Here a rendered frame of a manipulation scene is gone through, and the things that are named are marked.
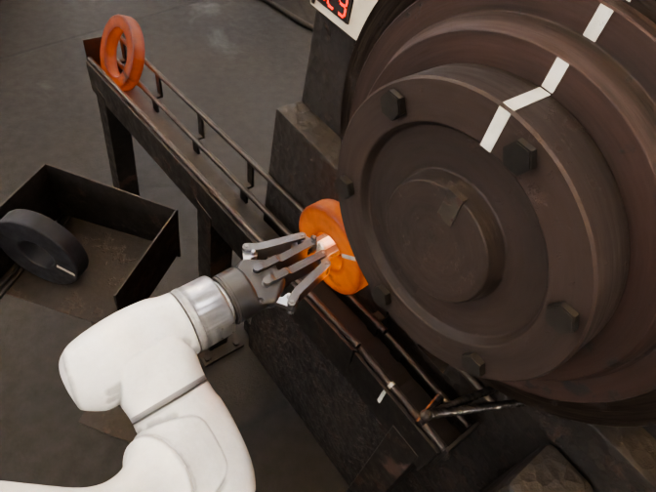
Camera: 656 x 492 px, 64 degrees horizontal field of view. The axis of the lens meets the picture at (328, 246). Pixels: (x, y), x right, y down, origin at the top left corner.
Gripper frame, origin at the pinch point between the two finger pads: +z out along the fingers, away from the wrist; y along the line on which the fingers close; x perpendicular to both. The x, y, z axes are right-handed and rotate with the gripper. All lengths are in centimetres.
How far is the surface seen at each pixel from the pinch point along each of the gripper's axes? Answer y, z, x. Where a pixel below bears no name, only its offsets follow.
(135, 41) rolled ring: -82, 4, -13
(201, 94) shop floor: -143, 53, -86
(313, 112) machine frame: -23.4, 12.6, 3.5
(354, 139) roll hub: 7.9, -10.0, 30.8
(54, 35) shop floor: -209, 15, -84
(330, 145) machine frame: -14.8, 9.7, 3.6
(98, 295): -24.8, -31.4, -21.5
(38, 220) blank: -32.8, -34.6, -6.9
